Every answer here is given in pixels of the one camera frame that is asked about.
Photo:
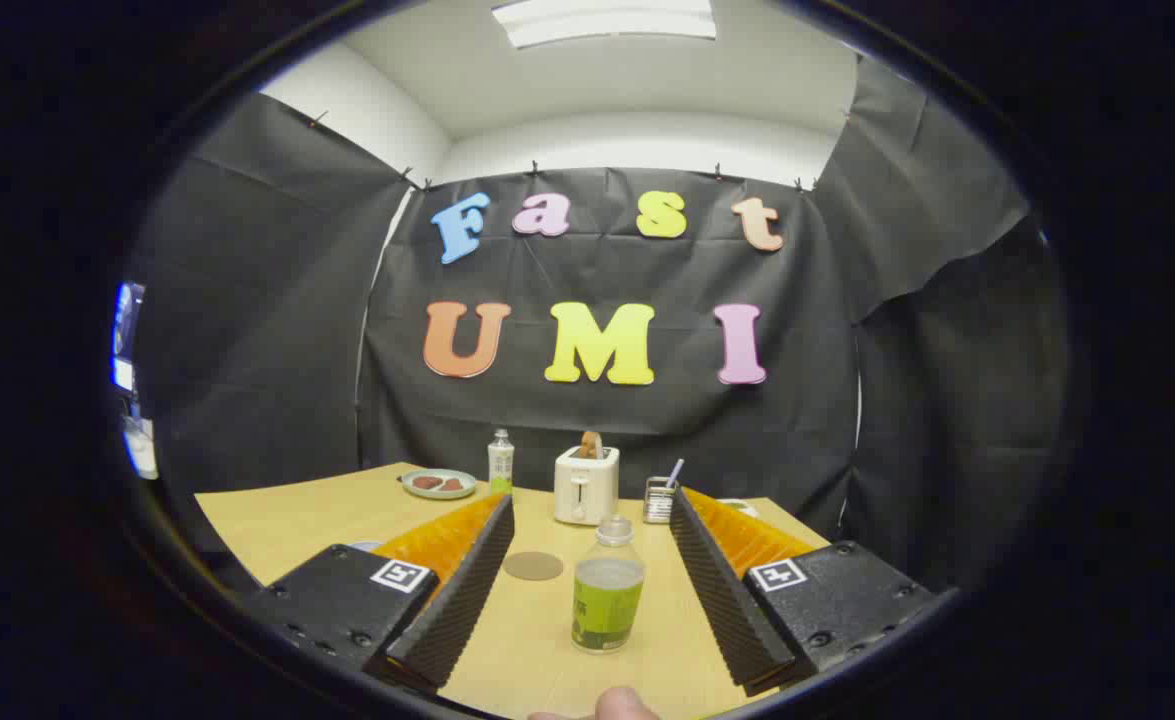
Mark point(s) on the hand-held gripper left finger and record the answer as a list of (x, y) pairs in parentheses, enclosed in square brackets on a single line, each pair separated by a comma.
[(452, 610)]

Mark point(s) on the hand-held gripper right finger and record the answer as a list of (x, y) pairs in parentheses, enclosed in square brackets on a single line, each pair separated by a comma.
[(727, 600)]

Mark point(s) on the round brown coaster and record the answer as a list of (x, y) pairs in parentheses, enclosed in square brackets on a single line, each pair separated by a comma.
[(533, 566)]

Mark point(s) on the green label juice bottle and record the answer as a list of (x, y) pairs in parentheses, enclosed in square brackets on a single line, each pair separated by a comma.
[(607, 600)]

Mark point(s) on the small capped drink bottle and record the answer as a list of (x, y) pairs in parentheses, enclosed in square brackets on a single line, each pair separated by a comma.
[(500, 465)]

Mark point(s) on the green and white dish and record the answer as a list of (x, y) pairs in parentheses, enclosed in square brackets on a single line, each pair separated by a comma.
[(739, 506)]

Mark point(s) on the light green plate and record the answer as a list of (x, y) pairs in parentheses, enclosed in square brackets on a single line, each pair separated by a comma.
[(439, 493)]

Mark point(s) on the metal mesh holder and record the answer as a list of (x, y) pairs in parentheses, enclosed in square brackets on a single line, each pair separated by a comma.
[(657, 503)]

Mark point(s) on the white spoon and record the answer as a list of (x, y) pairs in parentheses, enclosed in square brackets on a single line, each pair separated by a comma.
[(675, 472)]

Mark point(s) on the wooden table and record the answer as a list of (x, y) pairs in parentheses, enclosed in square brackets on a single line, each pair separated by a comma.
[(317, 520)]

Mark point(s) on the white toaster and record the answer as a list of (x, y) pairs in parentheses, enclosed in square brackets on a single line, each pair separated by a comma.
[(587, 490)]

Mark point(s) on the bread slice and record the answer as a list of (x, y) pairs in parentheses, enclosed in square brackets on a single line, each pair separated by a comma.
[(591, 445)]

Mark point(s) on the black backdrop cloth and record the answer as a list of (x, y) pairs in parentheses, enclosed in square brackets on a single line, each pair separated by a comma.
[(287, 330)]

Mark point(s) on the bright window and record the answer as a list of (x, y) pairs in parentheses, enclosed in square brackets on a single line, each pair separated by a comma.
[(127, 340)]

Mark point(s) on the ceiling light panel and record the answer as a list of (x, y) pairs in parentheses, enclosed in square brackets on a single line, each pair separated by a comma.
[(607, 20)]

